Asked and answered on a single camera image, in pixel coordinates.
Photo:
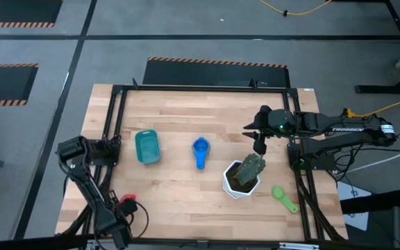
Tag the black front rail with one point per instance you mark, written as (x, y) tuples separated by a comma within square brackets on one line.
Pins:
[(30, 243)]

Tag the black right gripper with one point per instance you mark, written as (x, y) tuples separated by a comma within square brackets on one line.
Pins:
[(281, 121)]

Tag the black hazard-striped floor mat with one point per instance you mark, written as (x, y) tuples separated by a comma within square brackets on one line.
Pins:
[(214, 74), (2, 85), (12, 10)]

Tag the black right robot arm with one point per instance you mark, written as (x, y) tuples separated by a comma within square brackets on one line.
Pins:
[(346, 130)]

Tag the green measuring cup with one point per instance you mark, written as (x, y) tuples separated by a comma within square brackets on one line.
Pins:
[(278, 192)]

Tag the black metal floor stand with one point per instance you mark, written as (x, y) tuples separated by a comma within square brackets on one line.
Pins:
[(377, 89)]

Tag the green cactus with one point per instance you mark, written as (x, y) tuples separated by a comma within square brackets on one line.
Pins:
[(252, 168)]

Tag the black aluminium table frame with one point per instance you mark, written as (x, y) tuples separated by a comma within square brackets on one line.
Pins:
[(203, 88)]

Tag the white paper sheet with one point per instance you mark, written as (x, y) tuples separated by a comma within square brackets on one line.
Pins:
[(346, 191)]

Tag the brown potting soil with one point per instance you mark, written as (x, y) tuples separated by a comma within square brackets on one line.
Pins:
[(232, 177)]

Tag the silver rail bracket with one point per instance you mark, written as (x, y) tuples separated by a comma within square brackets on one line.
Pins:
[(299, 246), (97, 244)]

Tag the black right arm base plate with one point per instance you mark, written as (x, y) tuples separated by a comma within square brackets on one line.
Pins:
[(321, 163)]

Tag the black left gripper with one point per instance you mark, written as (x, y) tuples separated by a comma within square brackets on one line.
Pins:
[(127, 209)]

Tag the blue measuring cup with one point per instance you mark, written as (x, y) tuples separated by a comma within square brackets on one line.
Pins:
[(200, 163)]

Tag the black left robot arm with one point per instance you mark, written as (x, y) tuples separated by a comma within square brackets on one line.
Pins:
[(92, 194)]

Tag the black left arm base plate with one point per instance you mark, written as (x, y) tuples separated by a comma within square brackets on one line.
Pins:
[(109, 158)]

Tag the white hexagonal planter pot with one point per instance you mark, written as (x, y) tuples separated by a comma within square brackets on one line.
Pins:
[(229, 191)]

